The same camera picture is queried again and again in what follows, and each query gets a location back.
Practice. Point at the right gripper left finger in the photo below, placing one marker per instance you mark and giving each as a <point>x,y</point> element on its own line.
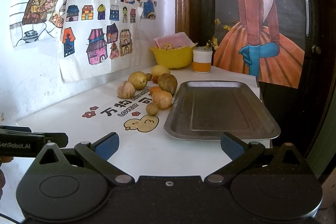
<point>95,157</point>

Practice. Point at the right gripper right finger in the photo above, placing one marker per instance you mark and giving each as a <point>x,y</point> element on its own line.
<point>242,155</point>

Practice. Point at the small brown longan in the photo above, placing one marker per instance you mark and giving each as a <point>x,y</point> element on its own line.
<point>152,109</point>

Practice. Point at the small orange tangerine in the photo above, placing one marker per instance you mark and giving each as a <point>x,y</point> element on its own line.
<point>154,89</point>

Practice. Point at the yellow-green pear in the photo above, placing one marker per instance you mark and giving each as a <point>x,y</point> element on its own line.
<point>138,79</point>

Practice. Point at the striped orange melon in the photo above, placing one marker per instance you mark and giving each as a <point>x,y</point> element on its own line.
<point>162,98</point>

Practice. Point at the yellow lemon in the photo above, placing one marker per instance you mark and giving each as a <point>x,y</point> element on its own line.
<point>158,70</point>

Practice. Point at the small brown kiwi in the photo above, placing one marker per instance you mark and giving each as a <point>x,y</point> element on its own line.
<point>148,76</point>

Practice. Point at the small red fruit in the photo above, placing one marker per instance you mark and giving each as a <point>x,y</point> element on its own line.
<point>155,79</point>

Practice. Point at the person's left hand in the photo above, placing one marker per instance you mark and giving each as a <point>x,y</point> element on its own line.
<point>3,160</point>

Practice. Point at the metal tray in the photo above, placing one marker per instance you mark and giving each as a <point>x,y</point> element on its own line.
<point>204,110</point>

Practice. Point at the white orange cup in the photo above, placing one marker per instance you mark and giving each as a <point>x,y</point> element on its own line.
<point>202,58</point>

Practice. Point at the yellow flower twig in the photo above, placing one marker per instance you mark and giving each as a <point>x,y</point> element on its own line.
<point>220,30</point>

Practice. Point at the yellow plastic bowl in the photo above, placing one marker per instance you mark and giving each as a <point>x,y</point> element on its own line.
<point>176,58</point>

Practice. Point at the colored houses drawing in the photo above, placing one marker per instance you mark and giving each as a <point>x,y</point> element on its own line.
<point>104,39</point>

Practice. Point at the striped fruit in bowl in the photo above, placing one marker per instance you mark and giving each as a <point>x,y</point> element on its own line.
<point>167,46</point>

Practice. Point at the girl in dress poster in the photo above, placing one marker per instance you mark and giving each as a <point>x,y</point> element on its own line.
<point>255,46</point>

